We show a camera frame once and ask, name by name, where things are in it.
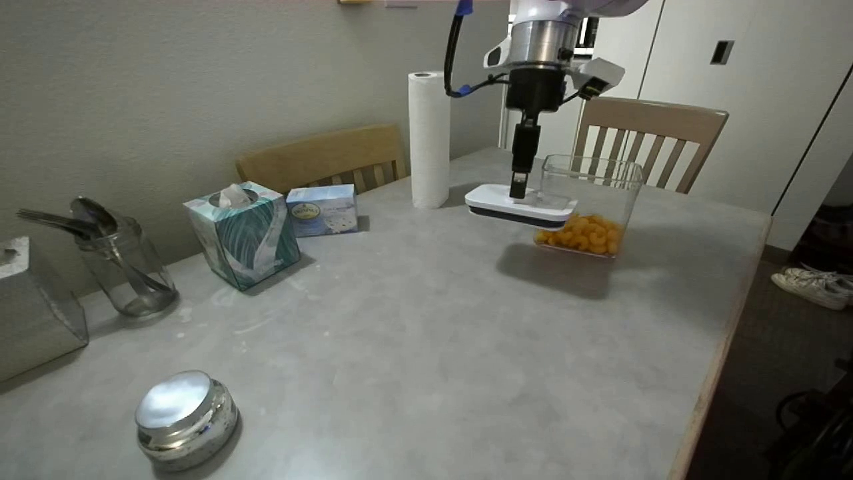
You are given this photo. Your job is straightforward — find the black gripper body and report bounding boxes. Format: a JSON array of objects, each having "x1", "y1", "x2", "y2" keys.
[{"x1": 507, "y1": 66, "x2": 568, "y2": 114}]

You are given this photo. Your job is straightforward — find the white rectangular container lid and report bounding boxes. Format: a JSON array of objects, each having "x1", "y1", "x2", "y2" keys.
[{"x1": 463, "y1": 181, "x2": 579, "y2": 227}]

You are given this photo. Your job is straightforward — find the clear plastic food container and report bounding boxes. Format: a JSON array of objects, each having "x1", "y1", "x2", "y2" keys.
[{"x1": 529, "y1": 151, "x2": 647, "y2": 262}]

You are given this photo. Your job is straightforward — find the round silver metal lid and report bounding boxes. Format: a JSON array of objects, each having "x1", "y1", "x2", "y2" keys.
[{"x1": 132, "y1": 367, "x2": 243, "y2": 473}]

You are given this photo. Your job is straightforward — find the black microwave oven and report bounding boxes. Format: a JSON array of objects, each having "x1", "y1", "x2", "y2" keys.
[{"x1": 572, "y1": 14, "x2": 603, "y2": 54}]

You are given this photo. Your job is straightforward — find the white paper towel roll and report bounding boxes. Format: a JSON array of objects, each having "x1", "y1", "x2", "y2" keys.
[{"x1": 404, "y1": 69, "x2": 456, "y2": 214}]

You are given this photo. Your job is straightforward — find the orange snack pieces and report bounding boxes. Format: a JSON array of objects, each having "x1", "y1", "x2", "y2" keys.
[{"x1": 533, "y1": 211, "x2": 624, "y2": 262}]

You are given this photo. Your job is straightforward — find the wooden slat-back chair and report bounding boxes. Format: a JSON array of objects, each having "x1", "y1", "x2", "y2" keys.
[{"x1": 572, "y1": 94, "x2": 731, "y2": 197}]

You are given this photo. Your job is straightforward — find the blue flat tissue box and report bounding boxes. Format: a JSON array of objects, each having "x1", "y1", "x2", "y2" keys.
[{"x1": 284, "y1": 181, "x2": 360, "y2": 239}]

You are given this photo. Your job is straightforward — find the teal cube tissue box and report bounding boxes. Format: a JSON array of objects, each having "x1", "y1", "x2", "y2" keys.
[{"x1": 181, "y1": 179, "x2": 303, "y2": 294}]

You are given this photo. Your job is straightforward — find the white sneaker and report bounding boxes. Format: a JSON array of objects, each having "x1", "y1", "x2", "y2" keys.
[{"x1": 769, "y1": 265, "x2": 853, "y2": 313}]

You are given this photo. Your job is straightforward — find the clear glass utensil jar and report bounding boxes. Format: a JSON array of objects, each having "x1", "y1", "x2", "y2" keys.
[{"x1": 71, "y1": 217, "x2": 181, "y2": 321}]

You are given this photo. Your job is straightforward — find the metal spoon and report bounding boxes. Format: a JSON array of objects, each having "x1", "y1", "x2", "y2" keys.
[{"x1": 68, "y1": 194, "x2": 127, "y2": 238}]

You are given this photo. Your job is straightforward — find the clear acrylic box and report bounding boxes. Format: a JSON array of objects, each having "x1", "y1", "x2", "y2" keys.
[{"x1": 0, "y1": 234, "x2": 89, "y2": 383}]

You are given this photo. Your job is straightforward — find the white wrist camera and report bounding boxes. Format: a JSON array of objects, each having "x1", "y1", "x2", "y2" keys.
[{"x1": 568, "y1": 55, "x2": 627, "y2": 101}]

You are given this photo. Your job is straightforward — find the black cables on floor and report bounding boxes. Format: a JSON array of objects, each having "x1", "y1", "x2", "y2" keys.
[{"x1": 768, "y1": 357, "x2": 853, "y2": 480}]

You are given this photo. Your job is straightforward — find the dark metal utensil handle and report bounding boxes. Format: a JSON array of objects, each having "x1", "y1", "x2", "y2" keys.
[{"x1": 16, "y1": 205, "x2": 103, "y2": 242}]

